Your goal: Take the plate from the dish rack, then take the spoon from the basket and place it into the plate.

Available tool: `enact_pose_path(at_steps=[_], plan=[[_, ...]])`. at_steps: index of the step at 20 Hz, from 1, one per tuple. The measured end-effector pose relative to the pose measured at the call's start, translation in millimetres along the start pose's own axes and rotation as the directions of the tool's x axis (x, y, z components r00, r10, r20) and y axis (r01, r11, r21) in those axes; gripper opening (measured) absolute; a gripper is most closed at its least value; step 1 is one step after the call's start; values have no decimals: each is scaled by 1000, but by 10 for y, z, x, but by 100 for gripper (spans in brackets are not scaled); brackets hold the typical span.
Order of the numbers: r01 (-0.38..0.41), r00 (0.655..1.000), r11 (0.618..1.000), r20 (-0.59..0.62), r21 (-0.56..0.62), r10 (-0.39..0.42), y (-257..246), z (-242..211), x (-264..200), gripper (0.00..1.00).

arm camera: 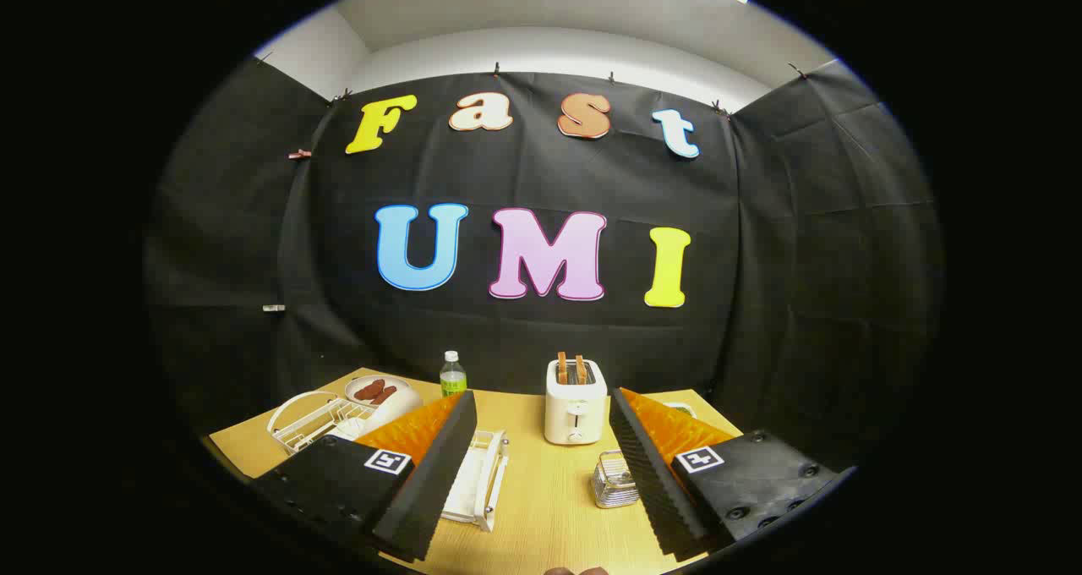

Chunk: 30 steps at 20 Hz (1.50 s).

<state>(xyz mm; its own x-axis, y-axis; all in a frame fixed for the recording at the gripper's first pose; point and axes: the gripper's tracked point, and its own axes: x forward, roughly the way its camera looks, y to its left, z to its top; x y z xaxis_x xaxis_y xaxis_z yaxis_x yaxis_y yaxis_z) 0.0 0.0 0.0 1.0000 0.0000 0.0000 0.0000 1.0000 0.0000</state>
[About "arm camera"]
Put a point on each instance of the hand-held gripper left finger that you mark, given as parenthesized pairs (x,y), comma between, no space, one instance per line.
(423,490)

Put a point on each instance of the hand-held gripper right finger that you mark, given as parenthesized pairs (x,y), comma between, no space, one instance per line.
(655,490)

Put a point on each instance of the white divided snack tray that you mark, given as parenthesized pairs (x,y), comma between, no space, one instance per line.
(681,406)

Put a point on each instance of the brown sausage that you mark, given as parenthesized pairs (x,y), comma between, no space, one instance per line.
(385,394)
(369,389)

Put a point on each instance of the small beige saucer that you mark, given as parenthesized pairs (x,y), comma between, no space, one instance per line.
(397,382)

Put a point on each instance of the white toaster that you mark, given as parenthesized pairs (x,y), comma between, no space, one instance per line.
(575,410)

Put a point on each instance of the green label drink bottle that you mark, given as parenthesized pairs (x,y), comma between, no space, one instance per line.
(453,379)

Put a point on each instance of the toasted bread slice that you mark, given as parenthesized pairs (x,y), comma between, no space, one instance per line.
(562,367)
(581,369)

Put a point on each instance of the black backdrop cloth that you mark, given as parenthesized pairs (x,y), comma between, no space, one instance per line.
(541,330)

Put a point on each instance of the pink clip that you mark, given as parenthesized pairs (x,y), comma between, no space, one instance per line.
(298,154)

